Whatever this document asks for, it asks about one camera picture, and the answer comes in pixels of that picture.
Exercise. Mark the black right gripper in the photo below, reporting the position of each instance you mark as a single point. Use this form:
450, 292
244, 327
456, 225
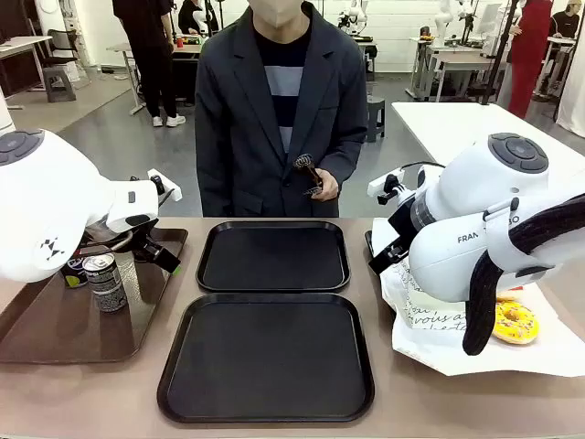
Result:
402, 224

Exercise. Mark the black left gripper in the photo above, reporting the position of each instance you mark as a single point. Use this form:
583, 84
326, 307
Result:
144, 247

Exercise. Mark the black Pepsi can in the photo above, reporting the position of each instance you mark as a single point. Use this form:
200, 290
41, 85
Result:
106, 283
75, 275

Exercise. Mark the metal serving tongs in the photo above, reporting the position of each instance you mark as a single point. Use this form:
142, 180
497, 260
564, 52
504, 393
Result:
308, 168

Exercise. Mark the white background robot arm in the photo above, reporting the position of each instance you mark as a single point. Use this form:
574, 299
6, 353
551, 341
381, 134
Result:
445, 18
356, 13

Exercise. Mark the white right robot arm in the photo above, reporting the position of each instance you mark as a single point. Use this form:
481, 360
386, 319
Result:
457, 256

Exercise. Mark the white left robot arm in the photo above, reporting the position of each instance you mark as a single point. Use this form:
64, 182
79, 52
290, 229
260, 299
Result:
45, 206

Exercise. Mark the person's left forearm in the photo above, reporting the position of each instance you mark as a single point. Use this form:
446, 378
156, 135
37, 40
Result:
343, 155

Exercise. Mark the person's right forearm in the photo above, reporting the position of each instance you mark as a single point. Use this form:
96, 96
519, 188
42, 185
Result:
210, 174

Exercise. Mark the person's left hand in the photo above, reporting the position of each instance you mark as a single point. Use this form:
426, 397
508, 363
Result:
328, 185

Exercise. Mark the black plastic tray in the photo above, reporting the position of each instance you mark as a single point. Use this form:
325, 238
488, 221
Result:
274, 256
265, 356
367, 240

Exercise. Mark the white printed donut sleeve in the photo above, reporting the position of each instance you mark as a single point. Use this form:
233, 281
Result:
434, 318

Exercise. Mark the brown plastic tray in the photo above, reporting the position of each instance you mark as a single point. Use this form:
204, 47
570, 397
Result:
68, 329

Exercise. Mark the grey plastic stool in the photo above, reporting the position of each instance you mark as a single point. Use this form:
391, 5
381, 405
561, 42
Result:
375, 119

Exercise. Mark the person in dark blazer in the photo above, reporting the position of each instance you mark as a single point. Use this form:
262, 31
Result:
237, 137

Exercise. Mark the yellow sprinkled donut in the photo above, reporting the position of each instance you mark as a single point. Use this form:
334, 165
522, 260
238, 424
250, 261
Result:
516, 320

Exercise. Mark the white side table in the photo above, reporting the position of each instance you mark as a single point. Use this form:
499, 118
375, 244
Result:
457, 123

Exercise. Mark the white paper sheet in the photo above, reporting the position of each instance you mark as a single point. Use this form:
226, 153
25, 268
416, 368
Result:
525, 356

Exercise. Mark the bystander in black clothes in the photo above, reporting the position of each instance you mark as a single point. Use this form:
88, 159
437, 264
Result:
146, 59

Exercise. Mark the grey step stool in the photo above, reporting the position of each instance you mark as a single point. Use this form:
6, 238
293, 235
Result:
59, 82

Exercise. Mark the white background work table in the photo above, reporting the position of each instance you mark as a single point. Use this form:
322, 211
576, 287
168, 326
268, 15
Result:
457, 59

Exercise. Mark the grey background table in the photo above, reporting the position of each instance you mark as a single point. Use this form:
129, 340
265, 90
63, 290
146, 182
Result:
132, 50

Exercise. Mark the black office chair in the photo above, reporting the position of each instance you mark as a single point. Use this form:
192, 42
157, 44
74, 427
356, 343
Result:
64, 46

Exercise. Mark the black tripod pole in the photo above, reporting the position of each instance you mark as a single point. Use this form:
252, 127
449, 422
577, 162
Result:
500, 46

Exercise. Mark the seated bystander in black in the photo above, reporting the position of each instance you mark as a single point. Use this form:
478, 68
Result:
192, 16

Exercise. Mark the bystander in red dress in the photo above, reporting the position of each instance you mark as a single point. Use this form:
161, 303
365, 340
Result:
525, 55

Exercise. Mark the white background desk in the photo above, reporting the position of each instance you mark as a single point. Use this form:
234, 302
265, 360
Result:
18, 46

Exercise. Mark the beige face mask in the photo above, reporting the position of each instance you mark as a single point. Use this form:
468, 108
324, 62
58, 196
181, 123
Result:
276, 11

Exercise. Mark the bystander in black shirt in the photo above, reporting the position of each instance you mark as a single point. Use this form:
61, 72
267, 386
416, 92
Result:
566, 20

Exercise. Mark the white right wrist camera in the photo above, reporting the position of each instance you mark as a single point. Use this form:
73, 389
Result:
381, 184

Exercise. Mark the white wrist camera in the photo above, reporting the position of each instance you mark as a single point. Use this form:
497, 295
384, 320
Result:
381, 184
166, 185

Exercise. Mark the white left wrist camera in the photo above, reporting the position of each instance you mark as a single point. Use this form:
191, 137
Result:
166, 185

